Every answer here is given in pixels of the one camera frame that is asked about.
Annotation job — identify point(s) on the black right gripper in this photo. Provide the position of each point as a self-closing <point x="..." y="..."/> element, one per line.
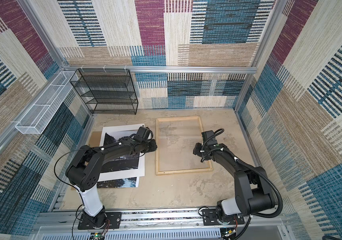
<point x="196" y="150"/>

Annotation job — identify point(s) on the black wire mesh shelf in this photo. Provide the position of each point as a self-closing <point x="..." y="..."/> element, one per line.
<point x="106" y="91"/>

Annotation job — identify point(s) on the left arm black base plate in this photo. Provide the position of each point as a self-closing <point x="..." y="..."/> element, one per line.
<point x="112" y="219"/>

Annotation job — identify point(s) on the colour landscape photo underneath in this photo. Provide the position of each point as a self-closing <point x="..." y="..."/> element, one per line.
<point x="119" y="183"/>

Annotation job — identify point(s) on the light wooden picture frame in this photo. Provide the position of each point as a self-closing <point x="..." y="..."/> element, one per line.
<point x="183" y="171"/>

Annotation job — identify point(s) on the brown hardboard backing panel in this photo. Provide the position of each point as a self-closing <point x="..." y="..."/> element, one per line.
<point x="94" y="136"/>

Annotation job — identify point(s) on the black white landscape photo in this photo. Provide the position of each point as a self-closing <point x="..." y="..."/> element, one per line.
<point x="123" y="167"/>

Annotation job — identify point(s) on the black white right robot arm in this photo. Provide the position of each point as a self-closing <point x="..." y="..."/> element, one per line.
<point x="255" y="194"/>

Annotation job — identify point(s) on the clear acrylic sheet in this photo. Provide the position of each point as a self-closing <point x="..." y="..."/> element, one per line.
<point x="177" y="144"/>

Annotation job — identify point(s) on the aluminium front rail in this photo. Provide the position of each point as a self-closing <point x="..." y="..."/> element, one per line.
<point x="158" y="224"/>

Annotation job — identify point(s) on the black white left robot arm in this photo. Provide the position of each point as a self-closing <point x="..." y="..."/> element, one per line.
<point x="90" y="199"/>

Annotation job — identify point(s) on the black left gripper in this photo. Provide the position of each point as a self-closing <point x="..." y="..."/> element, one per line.
<point x="153" y="147"/>

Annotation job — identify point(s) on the white wire mesh basket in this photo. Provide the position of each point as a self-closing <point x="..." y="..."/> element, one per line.
<point x="36" y="119"/>

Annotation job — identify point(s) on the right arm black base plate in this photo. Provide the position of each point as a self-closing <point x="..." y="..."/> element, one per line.
<point x="210" y="218"/>

